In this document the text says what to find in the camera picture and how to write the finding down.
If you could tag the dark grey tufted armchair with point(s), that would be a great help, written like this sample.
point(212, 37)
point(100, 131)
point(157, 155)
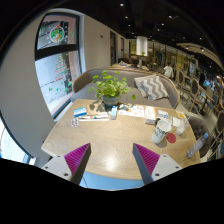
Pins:
point(200, 128)

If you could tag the printed menu booklet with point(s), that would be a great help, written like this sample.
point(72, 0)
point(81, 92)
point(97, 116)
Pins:
point(133, 111)

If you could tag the grey curved sofa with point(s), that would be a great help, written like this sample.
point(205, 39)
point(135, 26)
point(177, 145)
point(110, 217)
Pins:
point(133, 78)

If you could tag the yellow square card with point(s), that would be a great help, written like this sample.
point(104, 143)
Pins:
point(181, 115)

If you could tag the person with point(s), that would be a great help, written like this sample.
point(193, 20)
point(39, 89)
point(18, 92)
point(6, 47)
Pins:
point(134, 61)
point(168, 70)

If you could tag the flat round red coaster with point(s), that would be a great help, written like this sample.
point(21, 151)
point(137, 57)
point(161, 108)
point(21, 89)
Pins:
point(172, 138)

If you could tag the group of dining chairs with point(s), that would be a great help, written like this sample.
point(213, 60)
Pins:
point(200, 93)

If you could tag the grey white chevron cushion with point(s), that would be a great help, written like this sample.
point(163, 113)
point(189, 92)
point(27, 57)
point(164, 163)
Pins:
point(151, 87)

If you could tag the food picture window poster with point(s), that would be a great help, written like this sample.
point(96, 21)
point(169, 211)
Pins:
point(56, 31)

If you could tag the white mug with black lettering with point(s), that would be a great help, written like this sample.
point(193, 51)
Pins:
point(160, 131)

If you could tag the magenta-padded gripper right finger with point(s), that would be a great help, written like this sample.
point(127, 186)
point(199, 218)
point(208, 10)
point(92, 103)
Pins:
point(146, 158)

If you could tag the small light blue box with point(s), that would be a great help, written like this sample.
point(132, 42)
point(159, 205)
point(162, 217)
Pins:
point(114, 112)

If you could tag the group of ceiling spotlights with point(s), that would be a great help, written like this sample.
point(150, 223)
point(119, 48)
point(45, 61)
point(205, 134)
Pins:
point(170, 16)

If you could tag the small wooden stand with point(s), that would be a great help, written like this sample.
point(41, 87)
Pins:
point(96, 108)

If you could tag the green potted plant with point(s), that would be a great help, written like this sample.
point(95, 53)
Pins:
point(110, 88)

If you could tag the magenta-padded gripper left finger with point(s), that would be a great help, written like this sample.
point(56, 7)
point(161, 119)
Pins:
point(76, 158)

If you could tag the blue white card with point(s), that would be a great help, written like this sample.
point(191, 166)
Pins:
point(80, 112)

